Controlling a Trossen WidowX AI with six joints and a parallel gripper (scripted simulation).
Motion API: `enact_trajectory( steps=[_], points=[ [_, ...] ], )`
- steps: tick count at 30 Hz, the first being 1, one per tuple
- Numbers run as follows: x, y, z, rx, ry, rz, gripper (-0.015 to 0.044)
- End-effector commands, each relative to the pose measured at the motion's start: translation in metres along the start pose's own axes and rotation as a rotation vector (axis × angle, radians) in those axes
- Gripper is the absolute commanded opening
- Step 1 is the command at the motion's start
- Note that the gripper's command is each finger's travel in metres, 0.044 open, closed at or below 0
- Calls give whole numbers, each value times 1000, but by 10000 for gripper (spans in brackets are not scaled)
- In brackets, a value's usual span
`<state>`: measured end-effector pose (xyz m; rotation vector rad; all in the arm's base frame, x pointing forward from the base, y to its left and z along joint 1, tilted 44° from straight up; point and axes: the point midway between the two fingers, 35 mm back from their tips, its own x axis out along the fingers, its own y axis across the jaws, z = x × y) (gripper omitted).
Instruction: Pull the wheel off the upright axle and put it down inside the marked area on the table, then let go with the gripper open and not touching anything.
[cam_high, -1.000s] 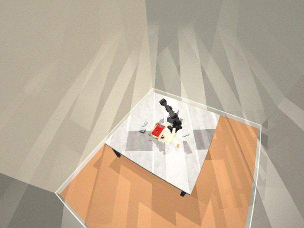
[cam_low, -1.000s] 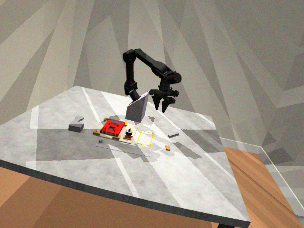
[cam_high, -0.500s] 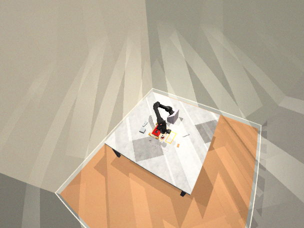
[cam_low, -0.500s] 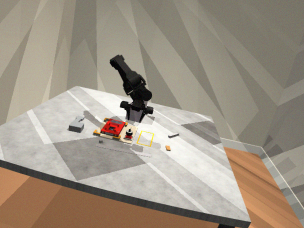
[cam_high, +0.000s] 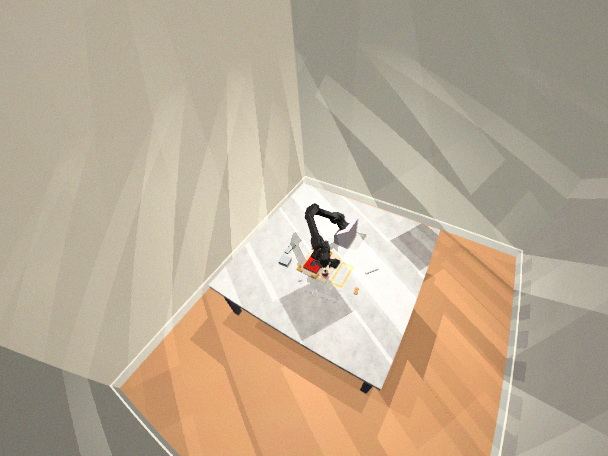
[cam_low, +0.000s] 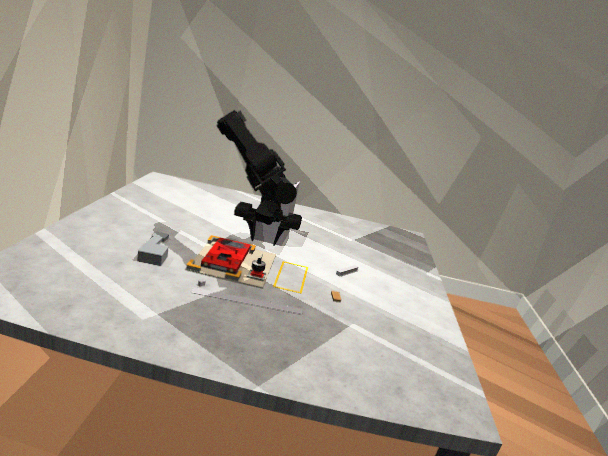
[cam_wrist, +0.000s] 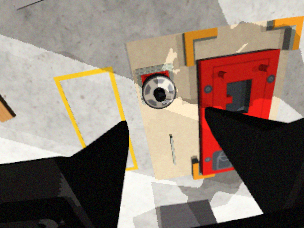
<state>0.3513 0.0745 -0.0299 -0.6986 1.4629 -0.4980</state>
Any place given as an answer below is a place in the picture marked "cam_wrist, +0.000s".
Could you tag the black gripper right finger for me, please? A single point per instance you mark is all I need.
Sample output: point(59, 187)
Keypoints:
point(267, 155)

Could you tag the black and grey wheel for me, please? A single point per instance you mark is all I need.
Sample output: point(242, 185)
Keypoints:
point(158, 80)

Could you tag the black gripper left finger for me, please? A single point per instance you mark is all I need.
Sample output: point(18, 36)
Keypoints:
point(91, 180)

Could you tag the brown wooden block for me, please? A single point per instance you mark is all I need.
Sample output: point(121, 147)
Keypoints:
point(6, 113)

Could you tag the yellow rectangular outline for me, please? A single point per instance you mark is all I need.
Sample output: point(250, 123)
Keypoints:
point(87, 73)

